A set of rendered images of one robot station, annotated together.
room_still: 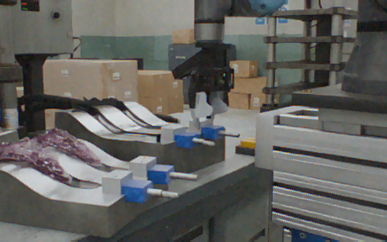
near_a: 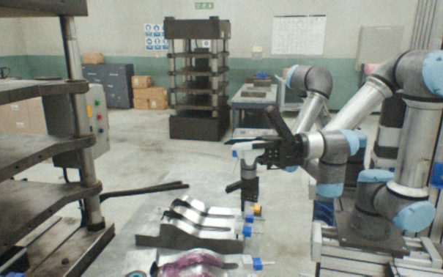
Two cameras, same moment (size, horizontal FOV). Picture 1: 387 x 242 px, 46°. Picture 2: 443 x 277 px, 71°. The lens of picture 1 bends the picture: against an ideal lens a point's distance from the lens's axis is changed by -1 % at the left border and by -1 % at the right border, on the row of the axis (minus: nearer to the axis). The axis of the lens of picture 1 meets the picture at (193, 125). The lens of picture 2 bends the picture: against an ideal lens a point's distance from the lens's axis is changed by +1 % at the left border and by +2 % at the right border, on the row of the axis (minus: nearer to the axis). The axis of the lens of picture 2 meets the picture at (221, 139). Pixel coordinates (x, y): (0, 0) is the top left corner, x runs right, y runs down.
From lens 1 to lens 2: 87 cm
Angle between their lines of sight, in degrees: 25
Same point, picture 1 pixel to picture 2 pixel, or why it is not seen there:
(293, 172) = (330, 264)
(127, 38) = (39, 56)
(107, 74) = not seen: hidden behind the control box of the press
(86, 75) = (37, 108)
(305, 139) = (337, 252)
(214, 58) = (253, 185)
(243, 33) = (138, 55)
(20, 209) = not seen: outside the picture
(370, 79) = (369, 234)
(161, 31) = not seen: hidden behind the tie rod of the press
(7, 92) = (96, 201)
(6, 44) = (92, 171)
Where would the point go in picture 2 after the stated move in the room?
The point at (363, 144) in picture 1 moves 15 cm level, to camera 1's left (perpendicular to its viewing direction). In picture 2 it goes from (363, 255) to (332, 267)
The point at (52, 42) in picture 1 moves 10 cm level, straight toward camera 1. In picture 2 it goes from (100, 149) to (107, 153)
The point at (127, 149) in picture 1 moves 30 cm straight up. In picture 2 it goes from (217, 242) to (217, 179)
